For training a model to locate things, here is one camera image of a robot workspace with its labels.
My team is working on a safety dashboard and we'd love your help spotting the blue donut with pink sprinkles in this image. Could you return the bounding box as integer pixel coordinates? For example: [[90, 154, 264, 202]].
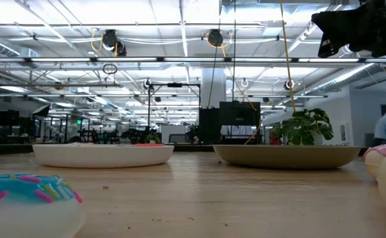
[[0, 172, 84, 238]]

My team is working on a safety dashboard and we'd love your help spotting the white building column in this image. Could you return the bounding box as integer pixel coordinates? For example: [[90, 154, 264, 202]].
[[201, 67, 227, 108]]

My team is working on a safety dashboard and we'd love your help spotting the black aluminium table frame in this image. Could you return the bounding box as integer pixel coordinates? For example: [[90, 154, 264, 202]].
[[0, 143, 369, 157]]

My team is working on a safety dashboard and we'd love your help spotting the person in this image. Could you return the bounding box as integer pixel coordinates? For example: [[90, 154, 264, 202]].
[[373, 107, 386, 143]]

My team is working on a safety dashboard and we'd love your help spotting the black equipment cabinet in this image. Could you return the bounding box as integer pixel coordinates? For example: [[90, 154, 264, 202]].
[[198, 100, 262, 145]]

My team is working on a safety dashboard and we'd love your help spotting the pink frosted donut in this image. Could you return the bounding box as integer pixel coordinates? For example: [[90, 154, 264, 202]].
[[364, 143, 386, 180]]

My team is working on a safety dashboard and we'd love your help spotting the yellow cable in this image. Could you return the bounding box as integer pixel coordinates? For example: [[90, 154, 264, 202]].
[[278, 0, 297, 113]]

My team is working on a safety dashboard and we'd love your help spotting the grey round plate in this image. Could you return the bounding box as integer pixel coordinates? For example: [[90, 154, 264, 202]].
[[213, 144, 363, 171]]

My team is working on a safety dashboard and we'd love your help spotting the black gantry frame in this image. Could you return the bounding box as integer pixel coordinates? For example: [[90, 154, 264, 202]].
[[147, 82, 202, 130]]

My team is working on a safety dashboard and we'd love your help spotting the white round plate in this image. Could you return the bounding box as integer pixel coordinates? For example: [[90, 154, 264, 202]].
[[32, 143, 175, 169]]

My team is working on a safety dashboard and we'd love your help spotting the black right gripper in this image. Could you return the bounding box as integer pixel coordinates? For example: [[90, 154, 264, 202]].
[[311, 0, 386, 60]]

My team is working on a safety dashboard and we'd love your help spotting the black ceiling cable reel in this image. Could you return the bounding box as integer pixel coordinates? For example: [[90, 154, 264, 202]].
[[101, 28, 128, 57], [207, 28, 225, 48]]

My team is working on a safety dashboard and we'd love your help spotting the green leafy plant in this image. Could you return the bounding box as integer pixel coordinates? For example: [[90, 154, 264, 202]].
[[269, 108, 334, 146]]

